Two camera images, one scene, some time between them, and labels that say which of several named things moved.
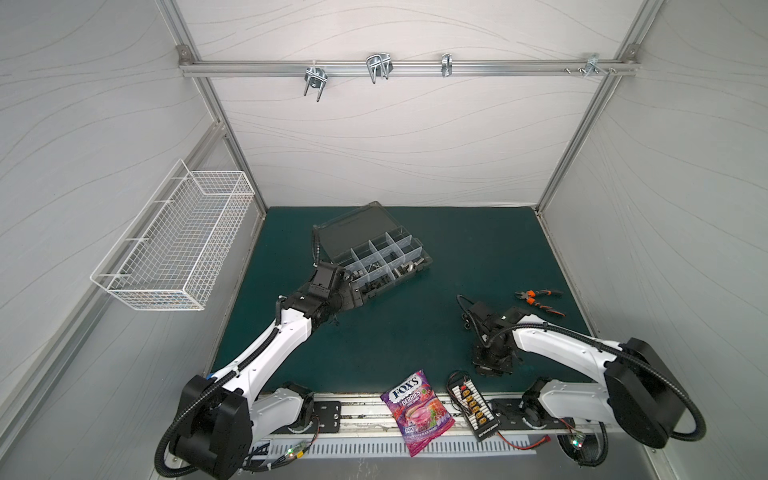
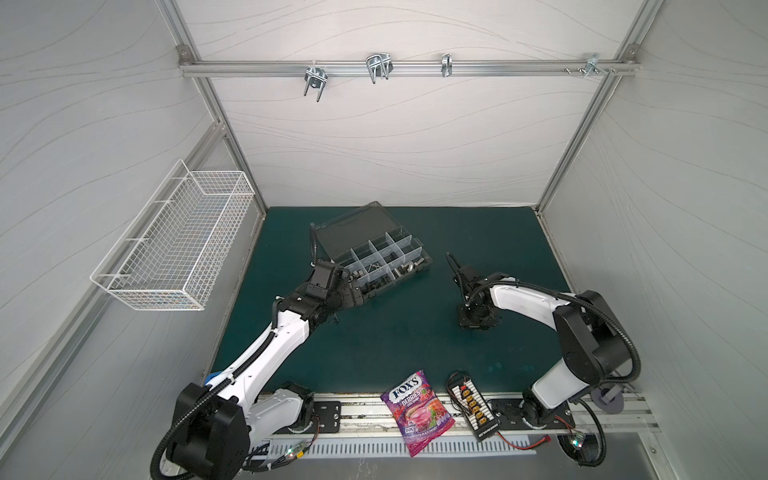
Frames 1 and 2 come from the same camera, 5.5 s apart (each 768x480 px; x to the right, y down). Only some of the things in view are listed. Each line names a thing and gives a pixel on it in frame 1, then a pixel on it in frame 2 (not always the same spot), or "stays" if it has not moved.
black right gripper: x=491 y=360 -> x=466 y=285
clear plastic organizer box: x=372 y=247 stays
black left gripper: x=347 y=302 stays
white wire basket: x=170 y=254 stays
